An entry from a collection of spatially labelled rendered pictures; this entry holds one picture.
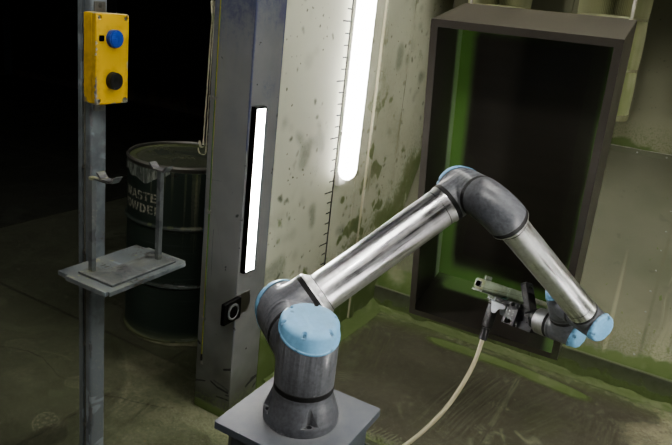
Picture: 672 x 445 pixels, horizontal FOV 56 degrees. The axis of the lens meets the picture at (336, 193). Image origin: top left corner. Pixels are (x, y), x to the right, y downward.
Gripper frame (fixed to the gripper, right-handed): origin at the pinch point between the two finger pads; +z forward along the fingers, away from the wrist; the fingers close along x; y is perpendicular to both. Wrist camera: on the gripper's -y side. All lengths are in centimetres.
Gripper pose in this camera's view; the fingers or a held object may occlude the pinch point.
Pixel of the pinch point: (493, 296)
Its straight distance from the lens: 244.9
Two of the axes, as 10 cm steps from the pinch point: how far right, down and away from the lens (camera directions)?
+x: 7.4, 2.8, 6.1
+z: -5.9, -1.6, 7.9
